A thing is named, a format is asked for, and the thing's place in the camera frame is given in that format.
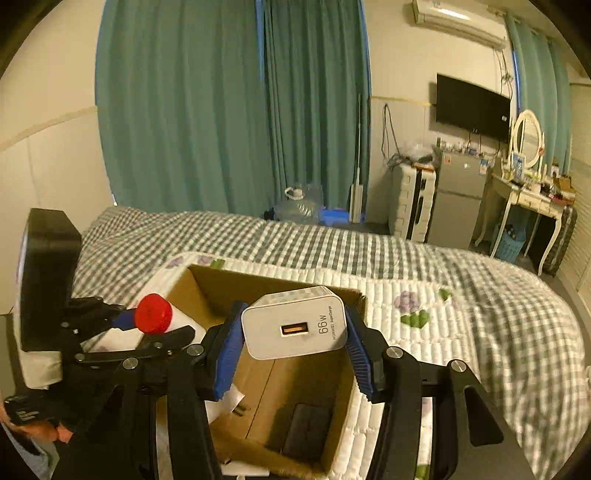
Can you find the white bottle with red cap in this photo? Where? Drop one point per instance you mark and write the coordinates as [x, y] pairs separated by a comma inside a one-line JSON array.
[[154, 314]]

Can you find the black wall television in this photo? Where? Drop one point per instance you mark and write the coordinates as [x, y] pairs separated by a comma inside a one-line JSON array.
[[473, 106]]

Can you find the white flat mop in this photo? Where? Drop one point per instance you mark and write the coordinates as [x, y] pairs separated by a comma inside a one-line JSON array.
[[356, 184]]

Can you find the blue picture frame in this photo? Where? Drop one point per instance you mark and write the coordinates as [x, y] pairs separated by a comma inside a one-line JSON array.
[[518, 164]]

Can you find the white charger block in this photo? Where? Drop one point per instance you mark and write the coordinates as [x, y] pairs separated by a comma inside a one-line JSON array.
[[295, 325]]

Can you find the white air conditioner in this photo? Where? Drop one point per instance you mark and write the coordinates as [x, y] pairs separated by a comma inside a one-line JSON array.
[[457, 21]]

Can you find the brown cardboard box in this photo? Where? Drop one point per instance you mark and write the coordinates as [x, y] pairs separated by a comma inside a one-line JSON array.
[[295, 397]]

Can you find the dark striped bag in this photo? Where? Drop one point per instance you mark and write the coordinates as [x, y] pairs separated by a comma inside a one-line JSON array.
[[561, 240]]

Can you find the white plug adapter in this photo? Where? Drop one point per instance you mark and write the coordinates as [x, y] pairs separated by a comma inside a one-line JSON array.
[[226, 406]]

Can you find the person's left hand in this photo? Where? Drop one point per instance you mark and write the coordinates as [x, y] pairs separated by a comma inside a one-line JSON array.
[[44, 431]]

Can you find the teal window curtain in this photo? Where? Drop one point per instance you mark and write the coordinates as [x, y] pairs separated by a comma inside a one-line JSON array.
[[180, 106], [318, 106], [538, 83]]

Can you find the blue plastic basin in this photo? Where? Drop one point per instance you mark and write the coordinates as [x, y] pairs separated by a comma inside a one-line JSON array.
[[336, 217]]

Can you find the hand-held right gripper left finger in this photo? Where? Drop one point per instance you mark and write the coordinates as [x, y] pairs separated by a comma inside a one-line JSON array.
[[227, 355]]

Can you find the white dressing table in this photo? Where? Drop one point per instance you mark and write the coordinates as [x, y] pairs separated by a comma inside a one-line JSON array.
[[531, 198]]

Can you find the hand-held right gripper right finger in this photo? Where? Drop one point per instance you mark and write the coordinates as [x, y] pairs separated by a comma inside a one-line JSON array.
[[362, 362]]

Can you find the blue plastic basket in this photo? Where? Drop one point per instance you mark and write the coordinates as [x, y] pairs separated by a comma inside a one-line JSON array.
[[508, 244]]

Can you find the clear water jug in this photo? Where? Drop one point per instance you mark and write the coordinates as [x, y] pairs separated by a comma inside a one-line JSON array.
[[302, 205]]

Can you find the white oval mirror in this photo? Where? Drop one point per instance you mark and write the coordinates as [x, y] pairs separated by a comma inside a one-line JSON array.
[[527, 137]]

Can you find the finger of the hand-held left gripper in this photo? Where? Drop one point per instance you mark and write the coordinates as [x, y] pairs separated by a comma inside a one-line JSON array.
[[161, 340], [121, 318]]

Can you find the checkered bed blanket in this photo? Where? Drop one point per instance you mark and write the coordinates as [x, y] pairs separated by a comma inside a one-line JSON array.
[[323, 244]]

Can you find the black flat case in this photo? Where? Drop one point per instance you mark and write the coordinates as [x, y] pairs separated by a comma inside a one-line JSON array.
[[307, 429]]

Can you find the white foam box stack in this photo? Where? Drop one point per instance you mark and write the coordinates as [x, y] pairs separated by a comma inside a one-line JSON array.
[[406, 203]]

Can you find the grey small fridge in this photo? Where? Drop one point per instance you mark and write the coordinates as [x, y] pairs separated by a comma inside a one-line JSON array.
[[457, 198]]

